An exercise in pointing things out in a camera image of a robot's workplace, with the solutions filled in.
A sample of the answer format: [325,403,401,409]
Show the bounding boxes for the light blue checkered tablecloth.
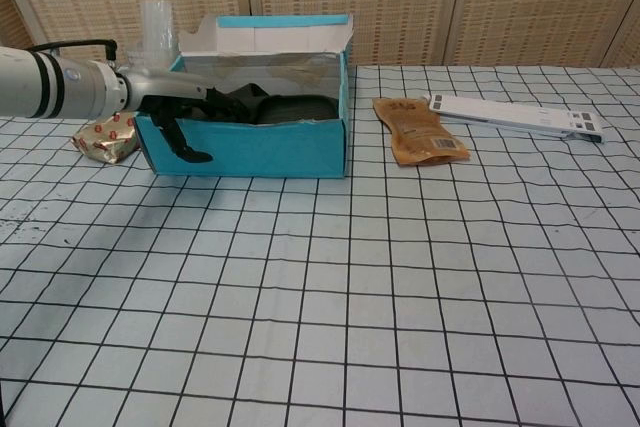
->
[0,64,640,427]

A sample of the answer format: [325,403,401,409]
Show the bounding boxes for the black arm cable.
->
[24,38,120,71]

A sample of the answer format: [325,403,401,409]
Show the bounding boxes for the blue cardboard shoe box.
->
[134,14,355,180]

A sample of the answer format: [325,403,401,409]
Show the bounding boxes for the gold foil packet red print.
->
[72,111,141,165]

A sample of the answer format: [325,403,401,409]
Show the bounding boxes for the brown spout pouch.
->
[372,97,472,167]

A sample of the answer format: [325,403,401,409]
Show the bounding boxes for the white folding stand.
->
[429,92,608,146]

